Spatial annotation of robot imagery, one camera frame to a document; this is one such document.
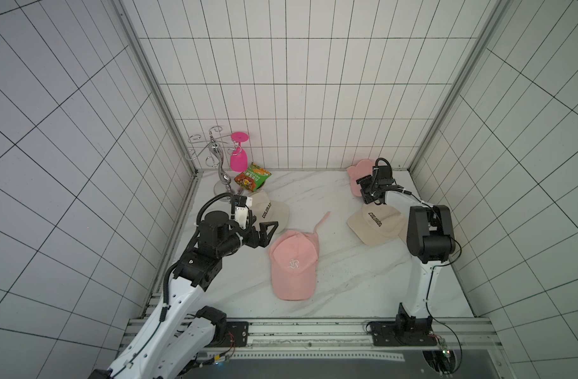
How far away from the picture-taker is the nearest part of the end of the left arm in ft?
1.72

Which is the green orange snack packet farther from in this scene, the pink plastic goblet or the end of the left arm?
the end of the left arm

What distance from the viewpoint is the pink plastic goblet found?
0.97 meters

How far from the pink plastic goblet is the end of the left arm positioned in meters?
0.46
